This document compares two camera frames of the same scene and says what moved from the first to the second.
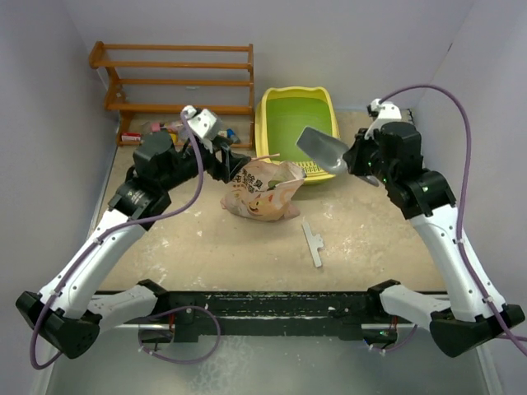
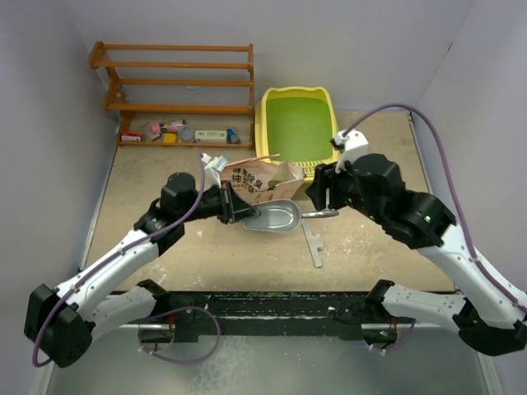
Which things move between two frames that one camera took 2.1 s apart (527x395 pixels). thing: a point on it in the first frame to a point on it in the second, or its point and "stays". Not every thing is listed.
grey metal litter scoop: (329, 152) to (282, 216)
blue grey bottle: (232, 135) stays
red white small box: (131, 137) stays
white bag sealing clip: (315, 242) stays
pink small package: (155, 127) stays
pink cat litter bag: (263, 191) stays
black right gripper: (352, 155) to (325, 177)
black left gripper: (230, 163) to (231, 202)
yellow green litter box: (281, 118) stays
